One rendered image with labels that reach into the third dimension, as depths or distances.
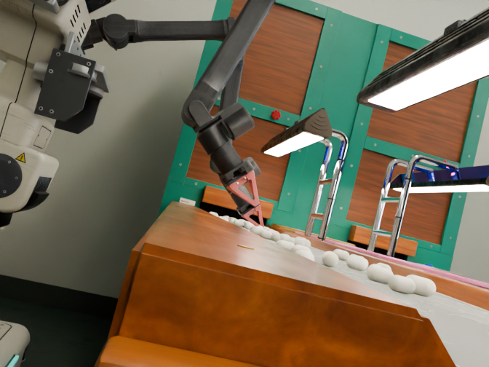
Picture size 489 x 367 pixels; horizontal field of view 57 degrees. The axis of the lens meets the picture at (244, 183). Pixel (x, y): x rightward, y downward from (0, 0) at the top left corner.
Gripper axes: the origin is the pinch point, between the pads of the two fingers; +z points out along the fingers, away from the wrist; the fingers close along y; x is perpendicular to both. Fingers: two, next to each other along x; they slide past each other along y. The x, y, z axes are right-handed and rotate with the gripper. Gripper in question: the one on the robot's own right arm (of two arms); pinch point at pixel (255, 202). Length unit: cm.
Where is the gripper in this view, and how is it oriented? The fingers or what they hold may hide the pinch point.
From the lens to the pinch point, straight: 103.8
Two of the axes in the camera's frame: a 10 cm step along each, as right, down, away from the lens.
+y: -1.6, 0.4, 9.9
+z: 5.6, 8.3, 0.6
